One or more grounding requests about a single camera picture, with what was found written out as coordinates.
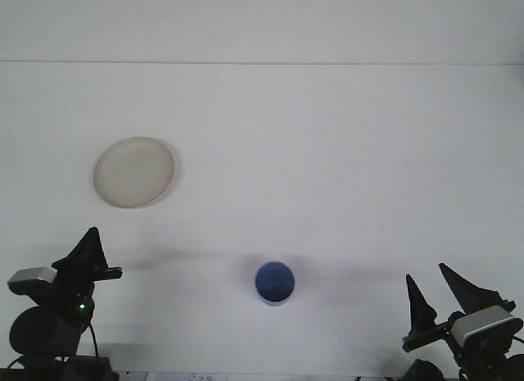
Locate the pale round plate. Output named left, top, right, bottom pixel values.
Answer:
left=93, top=136, right=177, bottom=210

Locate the pale blue cup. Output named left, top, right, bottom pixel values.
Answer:
left=254, top=261, right=296, bottom=307

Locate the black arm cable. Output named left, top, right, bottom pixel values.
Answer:
left=88, top=321, right=102, bottom=360

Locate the pale grey camera box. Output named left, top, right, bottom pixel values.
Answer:
left=7, top=266, right=57, bottom=295
left=449, top=306, right=517, bottom=347

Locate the white printed paper sheet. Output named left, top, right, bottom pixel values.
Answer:
left=142, top=370, right=230, bottom=381

